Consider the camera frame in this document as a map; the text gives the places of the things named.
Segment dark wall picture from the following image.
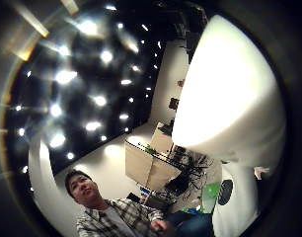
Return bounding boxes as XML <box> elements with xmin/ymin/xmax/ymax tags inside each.
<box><xmin>168</xmin><ymin>97</ymin><xmax>181</xmax><ymax>112</ymax></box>

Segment tangle of black cables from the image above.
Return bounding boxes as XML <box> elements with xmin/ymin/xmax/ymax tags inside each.
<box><xmin>164</xmin><ymin>144</ymin><xmax>214</xmax><ymax>198</ymax></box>

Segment white container with black oval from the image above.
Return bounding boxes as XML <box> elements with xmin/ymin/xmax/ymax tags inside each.
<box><xmin>211</xmin><ymin>161</ymin><xmax>260</xmax><ymax>237</ymax></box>

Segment beige partition panels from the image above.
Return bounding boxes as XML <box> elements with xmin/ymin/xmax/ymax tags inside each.
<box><xmin>124</xmin><ymin>121</ymin><xmax>183</xmax><ymax>193</ymax></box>

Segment green sheet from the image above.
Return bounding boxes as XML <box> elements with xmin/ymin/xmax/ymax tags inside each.
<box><xmin>201</xmin><ymin>182</ymin><xmax>222</xmax><ymax>213</ymax></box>

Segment the person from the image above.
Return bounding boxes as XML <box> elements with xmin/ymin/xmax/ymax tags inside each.
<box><xmin>64</xmin><ymin>169</ymin><xmax>215</xmax><ymax>237</ymax></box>

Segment large white bowl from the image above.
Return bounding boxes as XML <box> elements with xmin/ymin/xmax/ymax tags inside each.
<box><xmin>171</xmin><ymin>14</ymin><xmax>287</xmax><ymax>167</ymax></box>

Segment group of ceiling lights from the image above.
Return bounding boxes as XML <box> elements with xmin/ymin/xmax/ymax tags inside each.
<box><xmin>12</xmin><ymin>3</ymin><xmax>164</xmax><ymax>174</ymax></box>

